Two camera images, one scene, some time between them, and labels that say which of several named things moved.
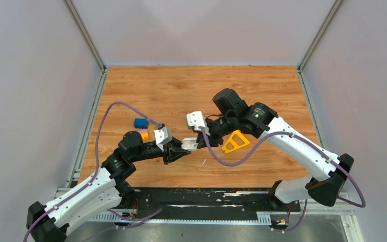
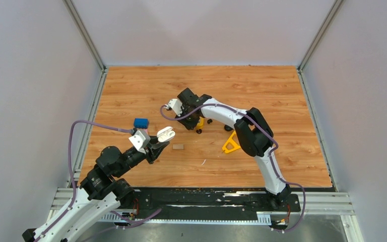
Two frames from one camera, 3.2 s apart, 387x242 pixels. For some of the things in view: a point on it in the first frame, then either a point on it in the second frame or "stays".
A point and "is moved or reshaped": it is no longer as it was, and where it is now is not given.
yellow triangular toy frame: (237, 140) stays
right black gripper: (212, 140) → (189, 125)
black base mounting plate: (215, 199) stays
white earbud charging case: (189, 143) is moved or reshaped
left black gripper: (174, 154) → (156, 148)
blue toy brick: (140, 123) stays
